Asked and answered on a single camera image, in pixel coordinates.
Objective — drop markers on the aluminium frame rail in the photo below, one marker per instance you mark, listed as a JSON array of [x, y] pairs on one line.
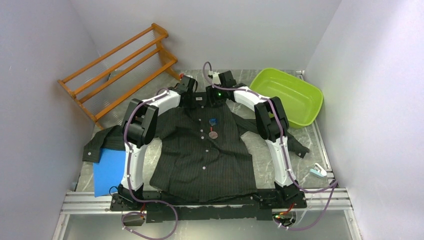
[[87, 203]]

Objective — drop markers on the black pinstriped shirt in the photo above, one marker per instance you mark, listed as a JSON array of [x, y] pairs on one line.
[[192, 166]]

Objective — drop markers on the blue flat mat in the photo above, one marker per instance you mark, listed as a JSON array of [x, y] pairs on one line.
[[109, 171]]

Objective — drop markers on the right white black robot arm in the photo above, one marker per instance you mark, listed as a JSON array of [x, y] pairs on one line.
[[270, 118]]

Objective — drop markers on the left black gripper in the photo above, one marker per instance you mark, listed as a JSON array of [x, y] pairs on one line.
[[190, 105]]

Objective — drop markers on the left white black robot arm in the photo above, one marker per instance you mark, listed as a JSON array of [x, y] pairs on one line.
[[139, 128]]

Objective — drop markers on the orange wooden shoe rack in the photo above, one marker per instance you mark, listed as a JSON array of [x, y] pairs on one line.
[[103, 87]]

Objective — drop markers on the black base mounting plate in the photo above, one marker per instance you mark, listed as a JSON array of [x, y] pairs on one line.
[[261, 206]]

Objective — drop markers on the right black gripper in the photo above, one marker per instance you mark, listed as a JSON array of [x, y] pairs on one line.
[[211, 95]]

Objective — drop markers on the light blue white clip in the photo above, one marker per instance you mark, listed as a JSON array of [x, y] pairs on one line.
[[318, 171]]

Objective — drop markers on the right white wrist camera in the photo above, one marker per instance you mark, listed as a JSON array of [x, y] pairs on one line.
[[215, 77]]

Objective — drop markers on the lime green plastic basin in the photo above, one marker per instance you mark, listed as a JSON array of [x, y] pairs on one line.
[[301, 100]]

